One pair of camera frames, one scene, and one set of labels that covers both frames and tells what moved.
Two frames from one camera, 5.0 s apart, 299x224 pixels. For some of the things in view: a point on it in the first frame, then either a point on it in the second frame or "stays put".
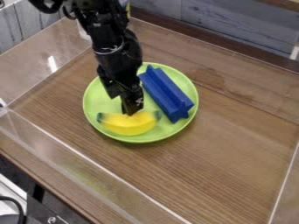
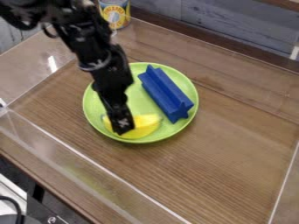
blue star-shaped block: (167, 96) stays put
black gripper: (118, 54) to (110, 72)
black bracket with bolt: (50, 212) stays put
